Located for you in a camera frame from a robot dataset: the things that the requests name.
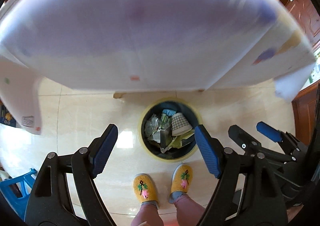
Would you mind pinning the right pink trouser leg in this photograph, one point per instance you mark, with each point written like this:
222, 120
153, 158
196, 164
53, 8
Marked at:
188, 211

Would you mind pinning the yellow round trash bin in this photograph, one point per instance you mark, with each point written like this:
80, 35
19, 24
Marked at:
173, 154

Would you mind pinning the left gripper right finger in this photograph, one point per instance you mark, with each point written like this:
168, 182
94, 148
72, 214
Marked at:
247, 192

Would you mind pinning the left pink trouser leg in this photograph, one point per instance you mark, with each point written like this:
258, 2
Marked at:
147, 215

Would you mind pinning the pink trouser leg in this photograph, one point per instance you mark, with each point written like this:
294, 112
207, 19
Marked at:
147, 215
188, 211

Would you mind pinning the right yellow embroidered slipper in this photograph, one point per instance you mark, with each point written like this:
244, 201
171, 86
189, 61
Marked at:
181, 181

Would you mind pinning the brown wooden door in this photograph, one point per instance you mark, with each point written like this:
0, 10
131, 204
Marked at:
307, 17

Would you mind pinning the cartoon monster tablecloth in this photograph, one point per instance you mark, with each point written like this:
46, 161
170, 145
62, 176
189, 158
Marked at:
147, 45

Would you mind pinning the yellow embroidered slipper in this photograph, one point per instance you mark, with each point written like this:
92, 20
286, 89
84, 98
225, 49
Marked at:
181, 181
145, 190

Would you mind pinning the blue face mask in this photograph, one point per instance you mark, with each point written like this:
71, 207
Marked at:
169, 112

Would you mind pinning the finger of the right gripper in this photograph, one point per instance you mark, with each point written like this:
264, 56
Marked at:
251, 146
288, 142

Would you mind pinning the yellow-green plastic wrapper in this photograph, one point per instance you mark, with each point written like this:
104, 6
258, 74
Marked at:
182, 140

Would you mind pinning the left yellow embroidered slipper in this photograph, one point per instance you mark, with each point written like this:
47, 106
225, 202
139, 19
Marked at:
145, 190

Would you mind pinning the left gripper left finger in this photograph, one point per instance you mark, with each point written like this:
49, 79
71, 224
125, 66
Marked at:
50, 201

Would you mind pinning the wooden table legs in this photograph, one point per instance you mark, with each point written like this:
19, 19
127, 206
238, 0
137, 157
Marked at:
118, 95

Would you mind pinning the blue plastic stool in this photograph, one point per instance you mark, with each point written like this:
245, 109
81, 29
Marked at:
16, 191

